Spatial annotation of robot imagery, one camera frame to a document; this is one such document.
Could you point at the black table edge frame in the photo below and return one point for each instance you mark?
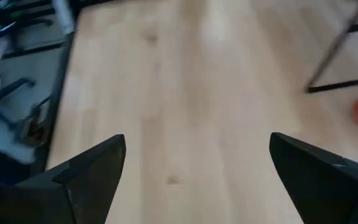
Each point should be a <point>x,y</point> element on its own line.
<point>59,87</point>

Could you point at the white pole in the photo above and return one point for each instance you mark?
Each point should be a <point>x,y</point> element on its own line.
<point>63,15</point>

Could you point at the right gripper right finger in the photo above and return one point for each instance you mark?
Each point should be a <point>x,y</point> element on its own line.
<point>322,186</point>

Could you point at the black office chair base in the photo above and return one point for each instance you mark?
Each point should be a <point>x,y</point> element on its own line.
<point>14,87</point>

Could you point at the black frame wooden shelf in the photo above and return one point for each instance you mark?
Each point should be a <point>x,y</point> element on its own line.
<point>337,85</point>

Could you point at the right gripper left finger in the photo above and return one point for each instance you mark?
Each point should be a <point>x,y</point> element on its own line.
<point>89,186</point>

